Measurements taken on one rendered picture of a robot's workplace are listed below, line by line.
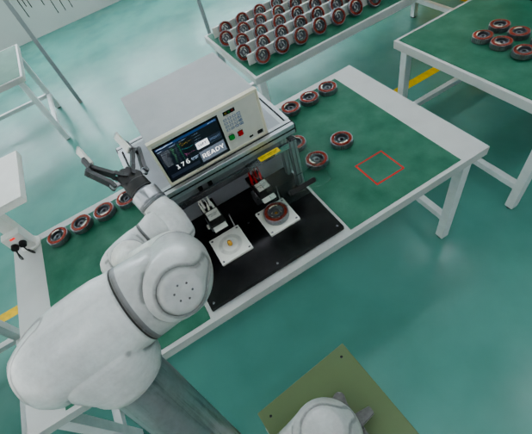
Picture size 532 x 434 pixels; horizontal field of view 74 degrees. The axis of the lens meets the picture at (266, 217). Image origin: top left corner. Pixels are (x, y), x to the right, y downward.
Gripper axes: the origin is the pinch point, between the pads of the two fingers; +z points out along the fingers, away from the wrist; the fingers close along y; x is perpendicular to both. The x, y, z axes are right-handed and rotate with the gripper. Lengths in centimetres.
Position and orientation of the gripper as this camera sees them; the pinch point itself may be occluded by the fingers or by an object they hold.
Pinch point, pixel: (99, 144)
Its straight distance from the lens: 124.6
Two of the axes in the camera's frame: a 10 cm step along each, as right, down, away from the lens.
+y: 5.4, -4.7, 6.9
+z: -6.8, -7.3, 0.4
